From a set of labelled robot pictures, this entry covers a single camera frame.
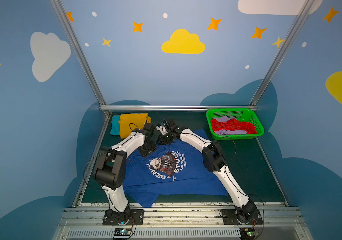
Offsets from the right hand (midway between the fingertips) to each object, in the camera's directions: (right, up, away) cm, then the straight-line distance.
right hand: (158, 140), depth 101 cm
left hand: (-1, -6, -7) cm, 10 cm away
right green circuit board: (+47, -42, -29) cm, 70 cm away
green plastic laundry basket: (+66, +19, +16) cm, 71 cm away
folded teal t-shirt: (-33, +11, +11) cm, 37 cm away
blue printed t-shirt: (+13, -17, -10) cm, 24 cm away
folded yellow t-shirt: (-23, +13, +11) cm, 28 cm away
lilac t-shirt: (+46, +6, 0) cm, 46 cm away
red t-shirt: (+55, +11, +8) cm, 57 cm away
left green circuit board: (-14, -41, -30) cm, 53 cm away
